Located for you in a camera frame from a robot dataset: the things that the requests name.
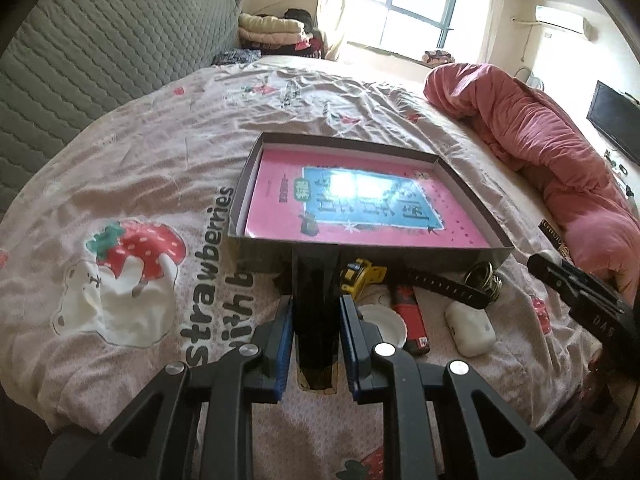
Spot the white pill bottle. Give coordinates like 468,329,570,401
359,304,408,348

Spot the red lighter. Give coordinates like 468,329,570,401
390,284,431,356

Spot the white earbuds case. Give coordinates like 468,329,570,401
445,301,497,358

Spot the yellow black wrist watch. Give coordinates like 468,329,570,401
338,257,494,310

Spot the brass metal fitting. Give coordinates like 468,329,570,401
463,261,502,302

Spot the shallow grey cardboard box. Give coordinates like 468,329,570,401
228,132,513,273

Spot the black mattress label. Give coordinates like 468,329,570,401
538,219,573,263

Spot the pink quilt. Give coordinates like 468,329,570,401
424,63,639,302

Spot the pink and blue booklet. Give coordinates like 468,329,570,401
244,146,489,249

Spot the strawberry print bed sheet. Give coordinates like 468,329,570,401
1,63,596,450

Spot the black television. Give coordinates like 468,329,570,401
587,80,640,165

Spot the white standing fan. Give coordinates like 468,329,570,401
514,66,544,91

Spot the dark patterned cloth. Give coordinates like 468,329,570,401
212,49,262,66

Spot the folded clothes pile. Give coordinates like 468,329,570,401
239,9,324,58

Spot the white air conditioner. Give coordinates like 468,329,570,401
535,6,591,37

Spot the grey quilted headboard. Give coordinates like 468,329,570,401
1,0,242,210

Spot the cream curtain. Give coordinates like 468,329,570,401
316,0,402,61

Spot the window with blue frame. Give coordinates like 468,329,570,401
346,0,490,62

